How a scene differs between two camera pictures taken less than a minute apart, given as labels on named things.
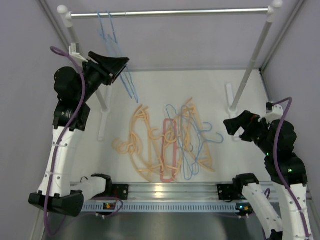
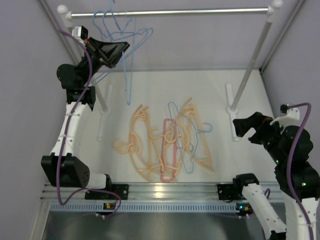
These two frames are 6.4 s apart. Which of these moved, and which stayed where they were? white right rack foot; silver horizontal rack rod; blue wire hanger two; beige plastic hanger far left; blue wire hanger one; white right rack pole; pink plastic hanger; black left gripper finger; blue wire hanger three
Moved: blue wire hanger one; blue wire hanger two; black left gripper finger; blue wire hanger three
Stayed: white right rack pole; beige plastic hanger far left; white right rack foot; silver horizontal rack rod; pink plastic hanger
